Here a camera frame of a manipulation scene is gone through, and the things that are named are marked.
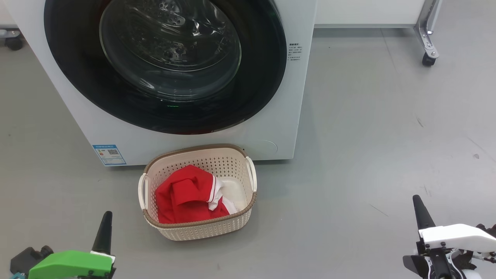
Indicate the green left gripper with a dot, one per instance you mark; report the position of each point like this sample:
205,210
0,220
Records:
69,263

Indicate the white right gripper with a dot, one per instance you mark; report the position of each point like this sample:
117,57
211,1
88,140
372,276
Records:
453,236

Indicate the red and white garment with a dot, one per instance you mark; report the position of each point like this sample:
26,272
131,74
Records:
182,197

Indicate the black round glass washer door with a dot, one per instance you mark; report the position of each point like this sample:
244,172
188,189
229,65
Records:
77,85

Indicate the cream perforated laundry basket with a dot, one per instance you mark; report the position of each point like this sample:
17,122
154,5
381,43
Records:
201,230

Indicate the white washing machine body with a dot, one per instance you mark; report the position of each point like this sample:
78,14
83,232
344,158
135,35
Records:
69,116

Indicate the blue energy label sticker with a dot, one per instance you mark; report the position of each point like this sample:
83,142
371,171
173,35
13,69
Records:
109,155

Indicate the round drain filter cover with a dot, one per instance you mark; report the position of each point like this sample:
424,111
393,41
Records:
268,148

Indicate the metal leg with caster wheel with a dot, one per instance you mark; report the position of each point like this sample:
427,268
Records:
428,35

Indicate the small printed text label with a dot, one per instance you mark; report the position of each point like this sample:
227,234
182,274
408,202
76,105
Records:
295,52

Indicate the black caster wheel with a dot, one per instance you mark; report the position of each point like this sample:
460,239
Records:
13,42

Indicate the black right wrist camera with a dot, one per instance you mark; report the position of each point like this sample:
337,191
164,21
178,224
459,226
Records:
489,229

